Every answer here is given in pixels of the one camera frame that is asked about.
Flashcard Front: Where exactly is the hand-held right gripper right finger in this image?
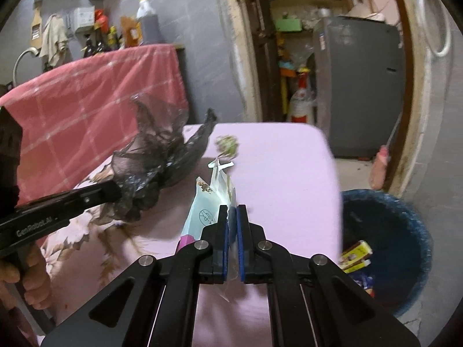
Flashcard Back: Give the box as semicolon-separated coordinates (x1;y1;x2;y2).
237;204;422;347

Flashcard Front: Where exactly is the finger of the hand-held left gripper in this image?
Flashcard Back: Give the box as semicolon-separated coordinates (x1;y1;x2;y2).
16;181;122;222

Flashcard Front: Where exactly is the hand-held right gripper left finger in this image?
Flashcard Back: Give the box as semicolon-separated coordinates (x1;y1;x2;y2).
41;204;230;347

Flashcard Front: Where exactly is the white and light-blue packet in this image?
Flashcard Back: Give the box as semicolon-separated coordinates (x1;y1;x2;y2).
177;155;239;302

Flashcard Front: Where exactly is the black plastic bag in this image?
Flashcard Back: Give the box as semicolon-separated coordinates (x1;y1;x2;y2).
99;94;218;223

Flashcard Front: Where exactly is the yellow paper box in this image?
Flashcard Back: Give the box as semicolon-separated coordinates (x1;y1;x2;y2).
340;240;373;273

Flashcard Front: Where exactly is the blue trash bin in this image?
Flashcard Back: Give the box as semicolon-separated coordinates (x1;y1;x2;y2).
340;189;433;318

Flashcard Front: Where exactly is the person's left hand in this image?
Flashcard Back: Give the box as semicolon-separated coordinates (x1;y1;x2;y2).
0;246;52;311

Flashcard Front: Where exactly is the floral blanket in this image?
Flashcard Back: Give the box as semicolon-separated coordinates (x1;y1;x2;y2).
40;159;145;297

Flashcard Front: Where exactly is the pink bedsheet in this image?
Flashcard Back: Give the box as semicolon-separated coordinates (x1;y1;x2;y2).
47;123;342;347

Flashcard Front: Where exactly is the crumpled green wrapper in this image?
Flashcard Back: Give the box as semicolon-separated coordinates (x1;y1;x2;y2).
216;134;239;158

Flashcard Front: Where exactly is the pink checked cloth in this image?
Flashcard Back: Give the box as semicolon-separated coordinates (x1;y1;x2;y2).
0;43;189;206

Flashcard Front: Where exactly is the white sack with red label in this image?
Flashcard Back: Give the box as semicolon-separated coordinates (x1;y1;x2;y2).
289;88;317;123

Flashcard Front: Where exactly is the pink bottle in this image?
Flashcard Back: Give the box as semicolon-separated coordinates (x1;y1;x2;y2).
370;145;391;190

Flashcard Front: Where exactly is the metal faucet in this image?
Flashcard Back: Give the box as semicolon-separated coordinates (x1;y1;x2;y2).
12;47;40;84

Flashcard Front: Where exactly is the beige towel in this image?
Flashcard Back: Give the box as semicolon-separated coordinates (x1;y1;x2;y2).
39;14;69;67

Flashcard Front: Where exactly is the orange oil bottle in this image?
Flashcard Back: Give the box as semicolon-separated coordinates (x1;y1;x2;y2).
120;16;143;48

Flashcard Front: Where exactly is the red rooster figure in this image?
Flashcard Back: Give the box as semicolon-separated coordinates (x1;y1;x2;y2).
94;9;109;31

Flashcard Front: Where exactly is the red and white spray bottle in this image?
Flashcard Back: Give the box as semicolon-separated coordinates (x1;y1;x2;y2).
296;67;312;93

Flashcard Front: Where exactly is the white electrical box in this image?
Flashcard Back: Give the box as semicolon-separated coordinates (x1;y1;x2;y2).
73;7;95;31

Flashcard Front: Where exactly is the orange toy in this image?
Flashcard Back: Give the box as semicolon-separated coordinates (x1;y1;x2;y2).
278;58;297;76

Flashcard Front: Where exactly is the grey refrigerator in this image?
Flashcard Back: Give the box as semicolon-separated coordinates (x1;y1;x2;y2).
313;16;405;159

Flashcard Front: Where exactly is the green box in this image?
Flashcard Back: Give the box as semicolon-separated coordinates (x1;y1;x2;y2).
275;19;302;32

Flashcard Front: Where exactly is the wooden shelf unit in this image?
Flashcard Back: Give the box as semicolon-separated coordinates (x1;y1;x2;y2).
266;0;353;38

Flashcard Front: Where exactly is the wooden door frame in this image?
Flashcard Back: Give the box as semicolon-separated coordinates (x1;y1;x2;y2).
392;0;433;198

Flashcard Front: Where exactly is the white hose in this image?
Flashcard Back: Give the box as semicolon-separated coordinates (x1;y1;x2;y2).
418;0;451;58

